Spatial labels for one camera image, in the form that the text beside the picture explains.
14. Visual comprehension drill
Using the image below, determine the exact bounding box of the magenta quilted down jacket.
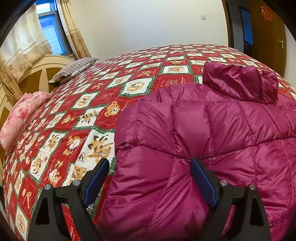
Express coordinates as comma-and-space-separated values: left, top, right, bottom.
98, 62, 295, 240

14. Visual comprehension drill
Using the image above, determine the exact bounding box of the red patchwork cartoon bedspread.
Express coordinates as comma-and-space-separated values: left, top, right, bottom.
4, 45, 295, 240

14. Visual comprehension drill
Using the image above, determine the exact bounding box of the pink floral folded blanket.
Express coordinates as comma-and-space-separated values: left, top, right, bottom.
1, 91, 51, 155

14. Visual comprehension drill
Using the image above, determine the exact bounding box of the striped grey pillow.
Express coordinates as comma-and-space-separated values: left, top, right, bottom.
48, 57, 98, 84

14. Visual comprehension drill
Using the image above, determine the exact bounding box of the cream wooden headboard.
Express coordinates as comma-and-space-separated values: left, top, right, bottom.
0, 55, 75, 179

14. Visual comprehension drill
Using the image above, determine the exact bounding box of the beige side curtain panel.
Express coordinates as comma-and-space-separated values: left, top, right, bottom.
57, 0, 91, 59

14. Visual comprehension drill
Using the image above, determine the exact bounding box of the beige patterned curtain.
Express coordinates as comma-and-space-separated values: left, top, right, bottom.
1, 4, 52, 100

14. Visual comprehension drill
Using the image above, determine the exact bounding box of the brown wooden door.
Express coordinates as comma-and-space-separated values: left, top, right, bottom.
247, 0, 287, 76

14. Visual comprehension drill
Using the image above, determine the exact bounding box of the blue framed window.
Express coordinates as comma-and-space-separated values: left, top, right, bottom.
36, 0, 72, 56

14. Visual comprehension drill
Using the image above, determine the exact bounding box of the red door decoration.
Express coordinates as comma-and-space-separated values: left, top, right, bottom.
260, 5, 273, 21

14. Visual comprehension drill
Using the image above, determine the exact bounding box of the silver door handle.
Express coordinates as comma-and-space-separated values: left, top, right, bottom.
278, 40, 285, 49

